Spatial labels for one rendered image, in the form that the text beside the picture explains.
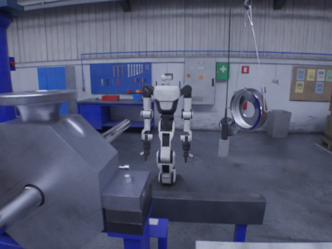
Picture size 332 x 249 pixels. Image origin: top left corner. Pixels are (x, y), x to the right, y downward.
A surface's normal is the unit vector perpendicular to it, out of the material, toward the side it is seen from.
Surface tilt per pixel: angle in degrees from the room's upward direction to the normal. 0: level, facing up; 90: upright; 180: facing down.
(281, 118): 93
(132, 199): 90
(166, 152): 66
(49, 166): 90
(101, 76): 90
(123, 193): 0
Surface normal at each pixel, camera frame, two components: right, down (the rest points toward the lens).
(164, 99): -0.11, 0.22
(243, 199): 0.00, -0.97
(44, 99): 0.65, 0.17
